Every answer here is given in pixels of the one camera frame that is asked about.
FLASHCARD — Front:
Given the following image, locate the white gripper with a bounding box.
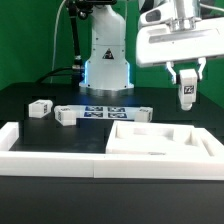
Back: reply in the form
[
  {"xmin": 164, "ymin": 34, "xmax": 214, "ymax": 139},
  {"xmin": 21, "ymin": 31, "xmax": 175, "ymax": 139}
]
[{"xmin": 136, "ymin": 22, "xmax": 224, "ymax": 84}]

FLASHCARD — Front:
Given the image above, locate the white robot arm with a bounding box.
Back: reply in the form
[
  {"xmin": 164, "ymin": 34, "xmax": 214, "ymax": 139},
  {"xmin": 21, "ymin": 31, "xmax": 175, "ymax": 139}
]
[{"xmin": 80, "ymin": 0, "xmax": 224, "ymax": 93}]

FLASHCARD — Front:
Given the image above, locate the white U-shaped fence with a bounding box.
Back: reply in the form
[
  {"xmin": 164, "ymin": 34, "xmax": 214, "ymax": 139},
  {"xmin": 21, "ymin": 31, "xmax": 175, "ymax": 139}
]
[{"xmin": 0, "ymin": 122, "xmax": 224, "ymax": 180}]

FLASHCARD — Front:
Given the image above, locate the AprilTag sheet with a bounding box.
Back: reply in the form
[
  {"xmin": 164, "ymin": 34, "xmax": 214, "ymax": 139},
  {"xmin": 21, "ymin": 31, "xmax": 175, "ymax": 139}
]
[{"xmin": 69, "ymin": 105, "xmax": 138, "ymax": 120}]

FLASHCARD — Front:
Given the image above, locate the grey thin cable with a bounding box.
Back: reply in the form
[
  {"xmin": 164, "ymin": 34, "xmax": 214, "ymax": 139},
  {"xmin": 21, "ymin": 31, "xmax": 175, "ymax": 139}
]
[{"xmin": 49, "ymin": 0, "xmax": 68, "ymax": 84}]

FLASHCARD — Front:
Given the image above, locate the black cable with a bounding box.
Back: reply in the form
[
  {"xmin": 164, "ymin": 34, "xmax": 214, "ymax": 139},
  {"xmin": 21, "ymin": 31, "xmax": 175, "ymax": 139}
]
[{"xmin": 35, "ymin": 67, "xmax": 76, "ymax": 84}]

